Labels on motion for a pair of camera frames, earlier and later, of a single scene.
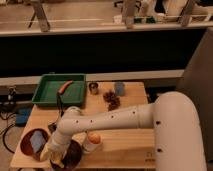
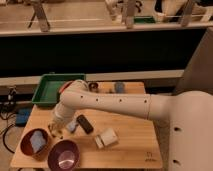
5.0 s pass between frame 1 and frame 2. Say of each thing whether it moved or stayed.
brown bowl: stayed
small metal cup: stayed
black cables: stayed
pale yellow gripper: moved
